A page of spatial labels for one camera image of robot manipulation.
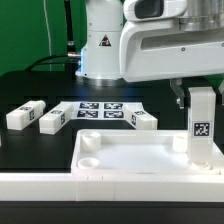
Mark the white desk top tray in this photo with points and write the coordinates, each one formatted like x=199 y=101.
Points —
x=139 y=152

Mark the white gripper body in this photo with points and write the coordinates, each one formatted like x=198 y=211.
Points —
x=156 y=50

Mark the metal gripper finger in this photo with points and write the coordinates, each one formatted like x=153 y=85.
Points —
x=176 y=86
x=220 y=95

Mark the white L-shaped fence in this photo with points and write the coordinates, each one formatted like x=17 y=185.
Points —
x=86 y=186

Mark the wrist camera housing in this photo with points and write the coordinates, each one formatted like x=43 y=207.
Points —
x=145 y=10

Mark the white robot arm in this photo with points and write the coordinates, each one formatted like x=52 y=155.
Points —
x=106 y=20

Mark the marker tag sheet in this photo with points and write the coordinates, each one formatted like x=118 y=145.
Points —
x=103 y=110

